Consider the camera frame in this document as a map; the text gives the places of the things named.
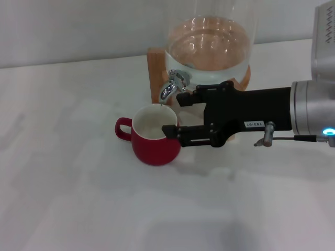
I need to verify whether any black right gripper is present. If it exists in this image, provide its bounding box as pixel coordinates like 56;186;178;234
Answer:
161;81;293;149

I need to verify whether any chrome faucet tap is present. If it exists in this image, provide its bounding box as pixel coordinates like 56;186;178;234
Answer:
159;69;192;107

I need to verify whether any red ceramic cup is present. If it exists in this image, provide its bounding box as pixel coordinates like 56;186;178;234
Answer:
115;104;182;166

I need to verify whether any wooden dispenser stand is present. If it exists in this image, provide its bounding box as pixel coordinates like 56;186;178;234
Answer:
147;47;251;145

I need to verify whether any glass water dispenser jar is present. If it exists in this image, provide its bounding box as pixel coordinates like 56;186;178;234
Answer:
164;0;261;95

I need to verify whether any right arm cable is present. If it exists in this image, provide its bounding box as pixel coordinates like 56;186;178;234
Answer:
253;121;335;149

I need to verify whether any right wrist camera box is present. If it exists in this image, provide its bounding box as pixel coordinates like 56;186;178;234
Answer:
310;0;335;82

